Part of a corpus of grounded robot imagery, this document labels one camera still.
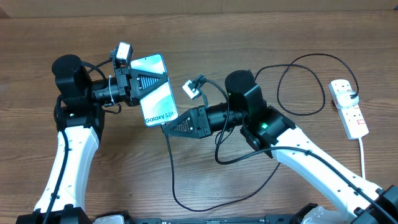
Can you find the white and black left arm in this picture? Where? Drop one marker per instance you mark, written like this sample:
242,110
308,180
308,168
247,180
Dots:
79,115

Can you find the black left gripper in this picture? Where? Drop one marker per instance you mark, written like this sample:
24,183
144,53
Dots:
135,78

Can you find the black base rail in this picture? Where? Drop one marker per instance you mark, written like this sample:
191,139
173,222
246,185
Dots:
267,219

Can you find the Galaxy S24+ smartphone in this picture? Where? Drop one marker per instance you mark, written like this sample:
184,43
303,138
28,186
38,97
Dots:
159,106

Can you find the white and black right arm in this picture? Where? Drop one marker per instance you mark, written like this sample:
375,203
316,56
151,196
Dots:
268,131

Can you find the white charger plug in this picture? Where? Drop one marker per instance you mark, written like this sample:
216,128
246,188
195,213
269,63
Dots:
346,99

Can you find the white power strip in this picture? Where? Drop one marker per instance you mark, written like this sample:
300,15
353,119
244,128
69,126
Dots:
352,118

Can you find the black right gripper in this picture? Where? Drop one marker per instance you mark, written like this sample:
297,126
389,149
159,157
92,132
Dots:
201,122

